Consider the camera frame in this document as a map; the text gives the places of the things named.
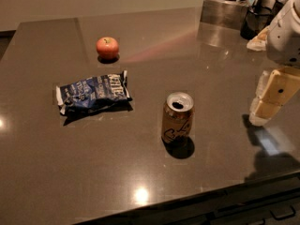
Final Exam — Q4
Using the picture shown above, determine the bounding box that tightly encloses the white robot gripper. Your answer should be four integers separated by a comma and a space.
249, 0, 300, 127

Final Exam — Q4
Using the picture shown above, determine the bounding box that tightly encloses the orange soda can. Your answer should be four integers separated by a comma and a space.
161, 92, 194, 146

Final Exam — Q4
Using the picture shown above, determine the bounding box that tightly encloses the white crumpled napkin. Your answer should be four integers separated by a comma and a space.
247, 26, 269, 52

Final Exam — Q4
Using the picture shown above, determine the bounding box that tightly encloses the black mesh cup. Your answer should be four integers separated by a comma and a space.
240, 6, 272, 40

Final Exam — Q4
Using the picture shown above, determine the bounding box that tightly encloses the steel snack dispenser base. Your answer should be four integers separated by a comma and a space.
200, 0, 248, 30

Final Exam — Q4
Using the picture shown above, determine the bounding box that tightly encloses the red apple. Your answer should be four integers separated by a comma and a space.
96, 37, 119, 60

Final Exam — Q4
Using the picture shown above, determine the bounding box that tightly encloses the blue chip bag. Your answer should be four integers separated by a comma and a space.
56, 70, 131, 115

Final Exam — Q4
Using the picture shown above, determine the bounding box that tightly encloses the black drawer handle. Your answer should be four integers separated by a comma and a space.
270, 206, 296, 221

